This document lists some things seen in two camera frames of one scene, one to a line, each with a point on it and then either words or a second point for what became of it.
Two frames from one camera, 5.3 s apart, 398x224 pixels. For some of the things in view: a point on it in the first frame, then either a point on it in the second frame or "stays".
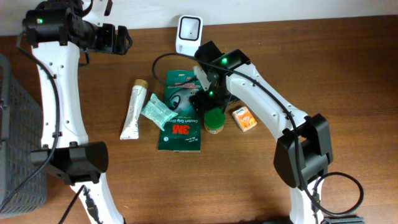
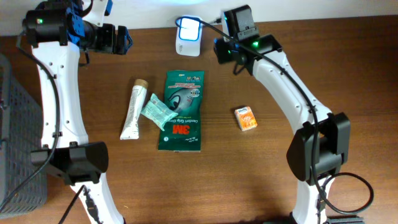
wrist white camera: x=202 y=78 → x=224 y=22
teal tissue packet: x=157 y=111 stays
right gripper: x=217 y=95 → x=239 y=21
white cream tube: x=130 y=130 stays
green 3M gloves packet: x=183 y=132 stays
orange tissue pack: x=244 y=118 stays
